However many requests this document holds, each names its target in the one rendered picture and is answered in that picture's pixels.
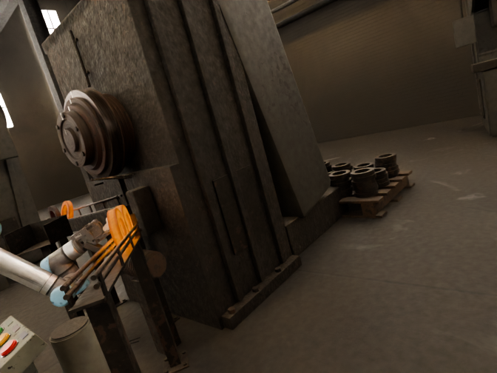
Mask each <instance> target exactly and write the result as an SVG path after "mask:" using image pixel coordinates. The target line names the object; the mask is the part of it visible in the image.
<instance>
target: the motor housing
mask: <svg viewBox="0 0 497 373"><path fill-rule="evenodd" d="M143 253H144V256H145V258H146V263H147V266H148V268H149V272H150V274H151V276H152V279H153V281H154V283H155V287H156V289H157V291H158V295H159V298H160V301H161V303H162V306H163V310H164V311H165V314H166V318H167V320H168V322H169V326H170V329H171V331H172V334H173V337H174V339H175V342H176V345H177V346H178V345H179V344H180V343H181V340H180V337H179V334H178V331H177V328H176V326H175V322H174V320H173V317H172V314H171V312H170V309H169V305H168V303H167V301H166V297H165V294H164V292H163V289H162V286H161V284H160V280H159V277H161V276H162V275H163V273H164V272H165V270H166V259H165V257H164V256H163V255H162V254H161V253H160V252H158V251H152V250H146V249H143ZM123 271H124V272H125V273H126V274H127V275H130V276H133V277H134V278H133V279H131V282H132V285H133V287H134V290H135V293H136V295H137V298H138V301H139V304H140V306H141V309H142V312H143V315H144V317H145V319H146V323H147V326H148V327H149V331H150V333H151V336H152V339H153V341H154V344H155V347H156V349H157V351H158V352H160V353H161V354H164V355H166V354H165V351H164V349H163V346H162V343H161V341H160V338H159V335H158V332H157V329H156V327H155V324H154V321H153V319H152V316H151V313H150V311H149V307H148V305H147V302H146V299H145V297H144V294H143V291H142V288H141V285H140V283H139V280H138V277H137V275H136V272H135V269H134V266H133V264H132V261H131V258H130V259H129V260H128V262H127V263H126V266H125V268H124V269H123Z"/></svg>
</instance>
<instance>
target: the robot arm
mask: <svg viewBox="0 0 497 373"><path fill-rule="evenodd" d="M102 226H103V225H102V223H101V222H99V221H98V219H95V220H93V221H92V222H90V223H88V224H87V225H85V226H83V227H82V229H81V230H80V231H78V232H76V233H75V234H74V235H72V236H71V237H70V238H71V239H72V240H71V241H69V242H68V243H66V244H65V245H63V246H62V247H61V248H59V249H57V250H56V251H54V252H53V253H52V254H50V255H48V256H47V257H46V258H45V259H43V260H42V261H41V264H40V266H41V267H39V266H36V265H35V264H33V263H31V262H29V261H26V260H25V259H23V258H20V257H19V256H17V255H14V254H12V253H10V252H8V251H6V250H4V249H2V248H0V274H1V275H3V276H6V277H8V278H10V279H12V280H14V281H16V282H19V283H21V284H23V285H25V286H27V287H30V288H31V289H34V290H36V291H37V292H40V293H42V294H44V295H47V296H48V297H50V301H51V302H52V304H53V305H54V306H58V307H62V306H66V305H68V301H67V300H64V299H63V296H64V295H65V293H64V292H62V291H61V290H60V287H61V286H62V285H63V284H64V283H65V282H66V281H67V280H68V279H69V278H70V277H71V276H72V275H74V274H75V273H76V272H77V271H78V270H79V268H78V267H77V266H76V265H75V264H74V263H73V261H74V260H76V259H77V258H79V257H80V256H82V255H83V254H84V253H85V252H86V251H87V250H91V251H93V252H97V251H98V250H99V249H100V248H101V247H102V246H103V245H100V244H99V242H100V241H102V240H103V239H105V237H106V236H108V235H109V234H110V230H109V226H108V222H107V218H106V224H105V225H104V227H102ZM83 275H84V274H83V273H81V274H80V275H79V276H78V277H77V278H76V280H75V281H74V282H73V283H72V284H71V285H70V288H72V286H73V285H74V284H75V283H76V282H77V281H78V280H79V279H80V278H81V277H82V276H83ZM88 286H89V280H88V279H86V280H85V281H84V282H83V283H82V284H81V285H80V286H79V287H78V289H77V290H76V291H75V292H74V293H73V294H72V296H73V298H74V297H75V295H77V294H79V293H81V292H82V291H84V290H85V289H86V288H87V287H88Z"/></svg>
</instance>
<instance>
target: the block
mask: <svg viewBox="0 0 497 373"><path fill-rule="evenodd" d="M126 196H127V199H128V202H129V205H130V207H131V210H132V214H134V213H135V217H136V218H137V219H138V223H139V224H138V226H139V228H141V230H142V232H141V234H142V236H150V235H152V234H154V233H156V232H158V231H160V230H162V228H163V226H162V223H161V221H160V217H159V214H158V211H157V209H156V206H155V202H154V200H153V197H152V193H151V191H150V188H149V186H140V187H138V188H135V189H132V190H130V191H127V192H126Z"/></svg>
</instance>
